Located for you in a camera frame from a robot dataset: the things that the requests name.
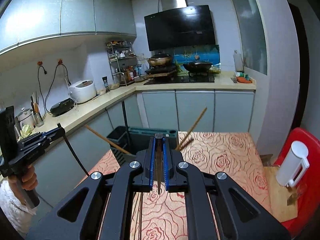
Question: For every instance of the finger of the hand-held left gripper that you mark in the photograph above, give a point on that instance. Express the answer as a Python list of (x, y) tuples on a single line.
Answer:
[(45, 142), (47, 133)]

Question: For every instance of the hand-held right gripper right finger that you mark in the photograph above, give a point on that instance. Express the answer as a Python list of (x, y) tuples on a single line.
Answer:
[(165, 162)]

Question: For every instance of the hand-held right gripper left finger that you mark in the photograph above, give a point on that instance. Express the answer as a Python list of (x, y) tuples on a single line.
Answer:
[(152, 162)]

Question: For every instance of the dark wooden chopstick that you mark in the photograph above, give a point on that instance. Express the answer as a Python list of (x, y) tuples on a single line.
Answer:
[(140, 212), (159, 170), (125, 127), (72, 150)]

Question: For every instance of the reddish brown chopstick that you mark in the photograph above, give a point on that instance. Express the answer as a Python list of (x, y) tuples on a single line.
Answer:
[(186, 144), (195, 125)]

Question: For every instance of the black utensil holder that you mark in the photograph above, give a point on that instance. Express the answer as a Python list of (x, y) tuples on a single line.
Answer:
[(140, 132)]

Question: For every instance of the pale bamboo chopstick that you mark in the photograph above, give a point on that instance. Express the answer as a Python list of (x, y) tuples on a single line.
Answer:
[(135, 220)]

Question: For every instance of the person's left forearm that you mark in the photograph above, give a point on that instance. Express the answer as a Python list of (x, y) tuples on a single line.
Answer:
[(10, 205)]

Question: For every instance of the person's left hand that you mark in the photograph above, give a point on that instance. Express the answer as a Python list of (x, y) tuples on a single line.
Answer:
[(30, 180)]

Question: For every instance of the steel cutlery cup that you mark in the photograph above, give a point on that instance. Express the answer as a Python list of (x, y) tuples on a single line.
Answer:
[(38, 120)]

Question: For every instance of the napa cabbage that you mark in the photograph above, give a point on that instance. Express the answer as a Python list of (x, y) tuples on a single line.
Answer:
[(26, 131)]

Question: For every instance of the steel lidded pot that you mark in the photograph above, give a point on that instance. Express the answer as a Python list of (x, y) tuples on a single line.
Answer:
[(25, 118)]

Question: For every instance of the black electric griddle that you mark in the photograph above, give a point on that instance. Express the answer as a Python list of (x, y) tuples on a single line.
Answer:
[(62, 107)]

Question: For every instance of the white rice cooker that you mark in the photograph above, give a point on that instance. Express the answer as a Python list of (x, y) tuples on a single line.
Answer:
[(82, 91)]

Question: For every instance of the rose-print tablecloth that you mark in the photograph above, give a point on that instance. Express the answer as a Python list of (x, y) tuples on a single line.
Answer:
[(225, 155)]

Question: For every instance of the beige kitchen countertop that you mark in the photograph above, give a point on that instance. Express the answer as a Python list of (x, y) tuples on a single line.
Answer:
[(112, 97)]

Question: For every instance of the black glass gas stove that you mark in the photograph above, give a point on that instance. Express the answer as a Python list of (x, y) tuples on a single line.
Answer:
[(180, 80)]

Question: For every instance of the black induction cooker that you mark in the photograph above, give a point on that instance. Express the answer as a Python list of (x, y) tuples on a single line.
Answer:
[(160, 70)]

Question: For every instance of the black wok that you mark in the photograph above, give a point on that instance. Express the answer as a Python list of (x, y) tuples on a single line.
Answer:
[(197, 67)]

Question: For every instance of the brown cooking pot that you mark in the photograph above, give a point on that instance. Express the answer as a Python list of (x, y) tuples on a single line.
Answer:
[(160, 60)]

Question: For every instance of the metal spice rack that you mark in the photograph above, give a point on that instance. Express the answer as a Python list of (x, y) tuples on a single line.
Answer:
[(122, 62)]

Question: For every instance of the blue picture backsplash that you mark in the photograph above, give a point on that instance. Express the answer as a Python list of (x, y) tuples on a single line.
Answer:
[(185, 53)]

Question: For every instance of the orange scrubbing cloth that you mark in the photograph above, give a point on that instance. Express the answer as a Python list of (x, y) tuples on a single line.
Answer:
[(243, 79)]

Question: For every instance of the white electric kettle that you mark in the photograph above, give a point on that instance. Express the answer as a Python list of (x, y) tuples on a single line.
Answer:
[(292, 165)]

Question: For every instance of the black range hood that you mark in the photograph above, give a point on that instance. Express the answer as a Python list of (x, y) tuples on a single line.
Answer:
[(180, 27)]

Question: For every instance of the red plastic chair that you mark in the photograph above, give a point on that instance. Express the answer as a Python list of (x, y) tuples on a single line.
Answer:
[(307, 205)]

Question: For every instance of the frosted glass window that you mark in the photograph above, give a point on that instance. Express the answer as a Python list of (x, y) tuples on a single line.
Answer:
[(250, 27)]

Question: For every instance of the grey wall cabinets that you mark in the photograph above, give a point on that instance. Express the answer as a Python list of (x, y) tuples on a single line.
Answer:
[(75, 10)]

